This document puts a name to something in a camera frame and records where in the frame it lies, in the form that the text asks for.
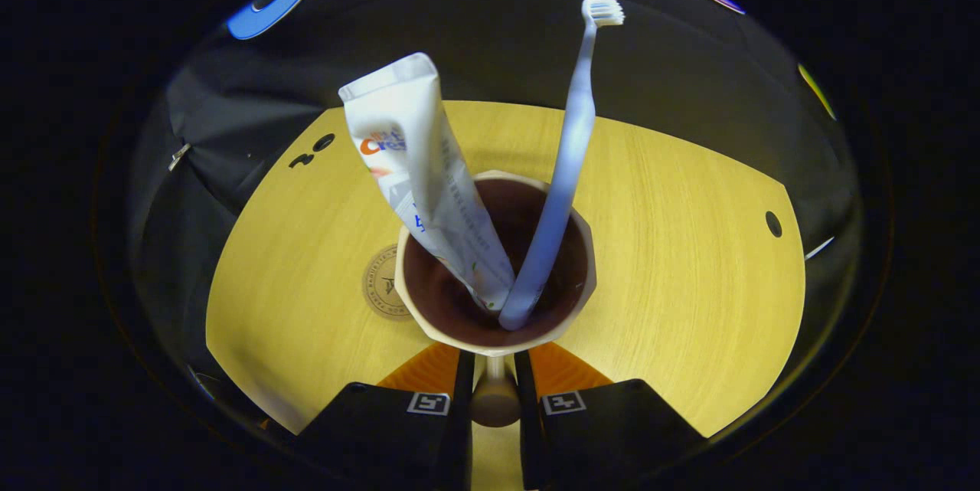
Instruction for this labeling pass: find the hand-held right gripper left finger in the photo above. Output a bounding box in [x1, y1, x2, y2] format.
[297, 343, 476, 491]

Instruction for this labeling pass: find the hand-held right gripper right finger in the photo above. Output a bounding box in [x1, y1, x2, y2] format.
[514, 342, 706, 491]

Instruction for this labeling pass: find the beige cup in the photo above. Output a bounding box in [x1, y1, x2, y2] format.
[394, 169, 598, 429]

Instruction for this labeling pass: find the round brown coaster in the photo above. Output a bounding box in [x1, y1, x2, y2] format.
[361, 244, 418, 321]

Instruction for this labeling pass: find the white toothpaste tube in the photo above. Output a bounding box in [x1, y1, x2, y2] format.
[338, 53, 516, 312]

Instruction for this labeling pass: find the white toothbrush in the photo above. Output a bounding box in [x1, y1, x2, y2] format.
[499, 0, 626, 331]

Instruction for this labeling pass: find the wooden desktop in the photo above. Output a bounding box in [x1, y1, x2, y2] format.
[205, 100, 807, 491]

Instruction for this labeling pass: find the black backdrop cloth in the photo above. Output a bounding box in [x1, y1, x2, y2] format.
[126, 0, 862, 400]

